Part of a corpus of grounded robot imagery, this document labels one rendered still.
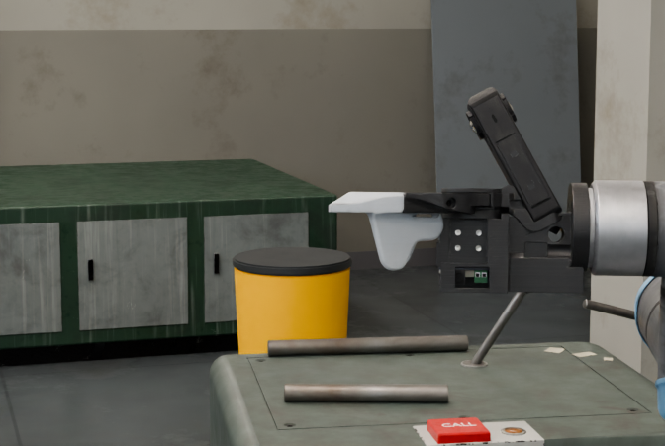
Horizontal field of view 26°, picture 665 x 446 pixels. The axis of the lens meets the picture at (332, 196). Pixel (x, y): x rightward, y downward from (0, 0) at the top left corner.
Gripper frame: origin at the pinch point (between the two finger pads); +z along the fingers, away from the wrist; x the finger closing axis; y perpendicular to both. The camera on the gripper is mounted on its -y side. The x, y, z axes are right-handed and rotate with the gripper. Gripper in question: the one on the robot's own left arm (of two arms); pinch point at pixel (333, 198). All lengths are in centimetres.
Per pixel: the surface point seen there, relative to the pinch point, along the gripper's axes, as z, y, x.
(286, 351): 13, 21, 82
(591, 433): -25, 26, 50
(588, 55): -102, -104, 888
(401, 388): -4, 23, 60
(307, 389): 8, 23, 59
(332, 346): 7, 20, 83
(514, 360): -18, 21, 83
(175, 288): 127, 43, 592
